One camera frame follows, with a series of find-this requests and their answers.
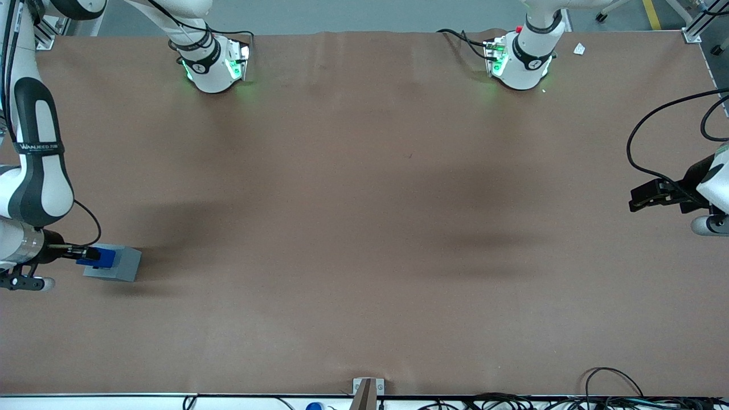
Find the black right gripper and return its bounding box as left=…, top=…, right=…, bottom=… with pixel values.
left=39, top=229, right=103, bottom=266

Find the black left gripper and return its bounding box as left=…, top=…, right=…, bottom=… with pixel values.
left=629, top=154, right=716, bottom=214

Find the blue cube part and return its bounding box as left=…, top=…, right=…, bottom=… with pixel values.
left=76, top=245, right=117, bottom=270

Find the gray square socket base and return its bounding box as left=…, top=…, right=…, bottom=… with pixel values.
left=83, top=244, right=143, bottom=283

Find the left base connector plate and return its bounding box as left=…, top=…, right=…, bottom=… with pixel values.
left=484, top=37, right=509, bottom=78

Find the base connector plate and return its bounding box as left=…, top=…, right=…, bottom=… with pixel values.
left=484, top=37, right=509, bottom=78
left=225, top=41, right=252, bottom=82

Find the right base connector plate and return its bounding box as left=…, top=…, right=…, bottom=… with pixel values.
left=225, top=41, right=252, bottom=82

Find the brown table mat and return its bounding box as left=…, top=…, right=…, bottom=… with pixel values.
left=0, top=28, right=729, bottom=397

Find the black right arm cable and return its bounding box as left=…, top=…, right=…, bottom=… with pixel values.
left=0, top=0, right=103, bottom=249

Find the long black looping cable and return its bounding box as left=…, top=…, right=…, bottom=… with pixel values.
left=626, top=88, right=729, bottom=208

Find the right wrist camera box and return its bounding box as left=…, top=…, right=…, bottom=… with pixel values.
left=0, top=266, right=56, bottom=293

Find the short black curved cable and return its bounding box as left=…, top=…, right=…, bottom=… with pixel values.
left=700, top=94, right=729, bottom=142

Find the aluminium frame profile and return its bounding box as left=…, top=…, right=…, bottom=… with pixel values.
left=681, top=0, right=729, bottom=44
left=34, top=11, right=73, bottom=52

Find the black cable loop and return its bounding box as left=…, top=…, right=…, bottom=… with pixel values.
left=583, top=367, right=645, bottom=399

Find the black cable bundle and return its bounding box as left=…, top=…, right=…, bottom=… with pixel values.
left=419, top=392, right=729, bottom=410

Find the black left base cable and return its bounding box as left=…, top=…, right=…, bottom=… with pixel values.
left=437, top=28, right=497, bottom=61

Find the black base cable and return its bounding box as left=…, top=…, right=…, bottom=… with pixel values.
left=149, top=0, right=255, bottom=58
left=437, top=28, right=497, bottom=61

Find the black right base cable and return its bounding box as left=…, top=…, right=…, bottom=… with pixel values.
left=149, top=0, right=255, bottom=58

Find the metal bracket with brown post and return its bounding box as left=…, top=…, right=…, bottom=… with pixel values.
left=353, top=377, right=385, bottom=410

